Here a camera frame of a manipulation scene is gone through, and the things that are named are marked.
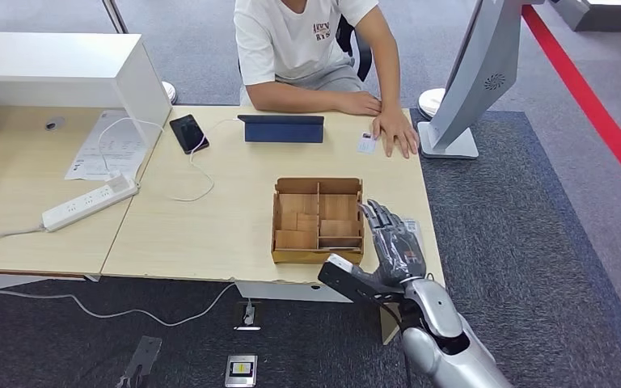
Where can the person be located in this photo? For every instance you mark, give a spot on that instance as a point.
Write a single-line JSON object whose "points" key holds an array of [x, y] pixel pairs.
{"points": [[289, 43]]}

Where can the person's left forearm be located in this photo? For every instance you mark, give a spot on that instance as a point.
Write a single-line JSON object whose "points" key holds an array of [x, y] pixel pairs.
{"points": [[393, 85]]}

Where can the grey card reader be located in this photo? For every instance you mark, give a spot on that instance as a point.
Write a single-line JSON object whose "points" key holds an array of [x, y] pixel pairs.
{"points": [[420, 238]]}

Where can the white desk cabinet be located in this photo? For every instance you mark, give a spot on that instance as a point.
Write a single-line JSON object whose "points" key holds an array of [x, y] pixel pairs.
{"points": [[48, 69]]}

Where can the printed paper sheet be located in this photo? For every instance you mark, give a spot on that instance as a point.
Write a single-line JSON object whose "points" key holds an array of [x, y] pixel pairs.
{"points": [[88, 160]]}

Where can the grey metal pole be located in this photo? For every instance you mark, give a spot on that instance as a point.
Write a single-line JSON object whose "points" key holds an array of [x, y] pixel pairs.
{"points": [[115, 16]]}

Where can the wooden key card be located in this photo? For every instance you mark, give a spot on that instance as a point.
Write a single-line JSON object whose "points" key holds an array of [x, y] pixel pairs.
{"points": [[295, 240], [288, 222], [339, 207], [339, 228], [308, 223], [297, 203]]}

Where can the silver floor socket with label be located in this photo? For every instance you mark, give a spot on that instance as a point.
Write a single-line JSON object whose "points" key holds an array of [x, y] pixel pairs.
{"points": [[241, 370]]}

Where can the grey platform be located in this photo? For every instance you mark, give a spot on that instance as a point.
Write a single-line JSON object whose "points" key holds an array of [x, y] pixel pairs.
{"points": [[600, 16]]}

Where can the grey monitor on stand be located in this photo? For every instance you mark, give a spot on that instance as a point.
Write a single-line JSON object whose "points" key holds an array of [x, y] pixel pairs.
{"points": [[482, 64]]}

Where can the white power strip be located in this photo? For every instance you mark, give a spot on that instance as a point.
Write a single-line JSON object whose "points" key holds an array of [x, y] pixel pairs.
{"points": [[83, 206]]}

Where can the light wood desk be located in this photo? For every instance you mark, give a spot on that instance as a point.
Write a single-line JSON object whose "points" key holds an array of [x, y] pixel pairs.
{"points": [[10, 187], [225, 230]]}

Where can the white round base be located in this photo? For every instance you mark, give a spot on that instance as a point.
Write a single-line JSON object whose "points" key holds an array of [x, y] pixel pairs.
{"points": [[169, 92], [428, 102]]}

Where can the black smartphone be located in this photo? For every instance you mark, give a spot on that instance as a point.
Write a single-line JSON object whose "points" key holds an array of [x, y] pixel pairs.
{"points": [[187, 133]]}

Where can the white charger plug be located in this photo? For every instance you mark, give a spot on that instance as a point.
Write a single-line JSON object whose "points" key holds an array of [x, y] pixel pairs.
{"points": [[119, 183]]}

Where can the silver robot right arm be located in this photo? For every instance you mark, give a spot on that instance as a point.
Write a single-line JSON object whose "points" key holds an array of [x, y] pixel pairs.
{"points": [[450, 364]]}

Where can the person's right forearm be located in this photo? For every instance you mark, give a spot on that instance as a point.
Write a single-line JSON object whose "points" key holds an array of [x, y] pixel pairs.
{"points": [[289, 100]]}

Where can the wooden organizer box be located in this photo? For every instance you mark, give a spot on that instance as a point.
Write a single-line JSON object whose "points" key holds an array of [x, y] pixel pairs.
{"points": [[300, 257]]}

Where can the person's left hand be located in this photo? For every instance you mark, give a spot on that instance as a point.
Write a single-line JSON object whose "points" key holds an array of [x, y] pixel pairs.
{"points": [[396, 128]]}

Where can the black office chair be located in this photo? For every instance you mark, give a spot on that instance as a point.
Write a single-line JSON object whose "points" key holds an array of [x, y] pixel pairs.
{"points": [[363, 59]]}

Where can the person's right hand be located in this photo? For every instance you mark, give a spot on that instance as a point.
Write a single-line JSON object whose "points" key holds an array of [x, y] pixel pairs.
{"points": [[359, 104]]}

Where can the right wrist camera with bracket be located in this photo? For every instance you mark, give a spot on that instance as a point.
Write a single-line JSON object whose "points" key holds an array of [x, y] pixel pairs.
{"points": [[342, 284]]}

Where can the white ID card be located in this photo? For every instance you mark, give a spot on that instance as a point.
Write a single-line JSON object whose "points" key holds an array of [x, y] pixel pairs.
{"points": [[367, 144]]}

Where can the open black floor socket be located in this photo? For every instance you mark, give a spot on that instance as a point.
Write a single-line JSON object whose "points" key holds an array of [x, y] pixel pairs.
{"points": [[238, 316]]}

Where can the dark left wrist camera bracket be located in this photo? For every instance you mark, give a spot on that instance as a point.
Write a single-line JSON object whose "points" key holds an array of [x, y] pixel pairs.
{"points": [[147, 353]]}

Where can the tablet in blue case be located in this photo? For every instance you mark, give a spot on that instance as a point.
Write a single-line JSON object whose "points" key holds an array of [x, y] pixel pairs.
{"points": [[281, 131]]}

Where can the dark grey floor mat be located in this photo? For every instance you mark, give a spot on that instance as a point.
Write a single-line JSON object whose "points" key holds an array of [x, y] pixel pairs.
{"points": [[530, 241]]}

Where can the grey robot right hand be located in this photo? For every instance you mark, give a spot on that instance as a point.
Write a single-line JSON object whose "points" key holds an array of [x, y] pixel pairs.
{"points": [[399, 254]]}

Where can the red floor tape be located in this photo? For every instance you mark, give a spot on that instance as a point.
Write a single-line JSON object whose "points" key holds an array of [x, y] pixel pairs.
{"points": [[583, 96]]}

